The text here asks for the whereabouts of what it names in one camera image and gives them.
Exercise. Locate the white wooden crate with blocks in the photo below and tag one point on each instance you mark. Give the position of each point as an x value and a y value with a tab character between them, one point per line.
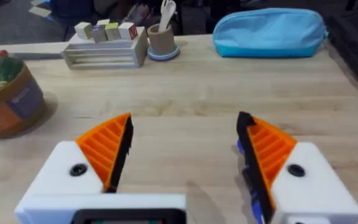
104	51

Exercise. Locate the brown cup with blue base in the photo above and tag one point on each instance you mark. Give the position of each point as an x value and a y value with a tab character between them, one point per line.
162	42

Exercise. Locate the white orange right gripper left finger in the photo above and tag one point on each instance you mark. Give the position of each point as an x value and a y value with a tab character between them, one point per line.
73	161

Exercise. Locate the black case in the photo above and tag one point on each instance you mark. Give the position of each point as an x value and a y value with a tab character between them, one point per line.
356	49

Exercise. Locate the white orange right gripper right finger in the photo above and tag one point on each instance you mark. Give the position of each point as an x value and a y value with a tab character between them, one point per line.
309	186

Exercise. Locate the white plastic cutlery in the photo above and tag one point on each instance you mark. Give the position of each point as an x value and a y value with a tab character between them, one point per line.
167	12

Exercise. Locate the light blue zip bag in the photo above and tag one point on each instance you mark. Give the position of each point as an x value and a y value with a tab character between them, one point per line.
269	32

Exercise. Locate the brown tub with toy vegetables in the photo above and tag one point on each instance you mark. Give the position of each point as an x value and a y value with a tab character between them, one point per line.
8	99

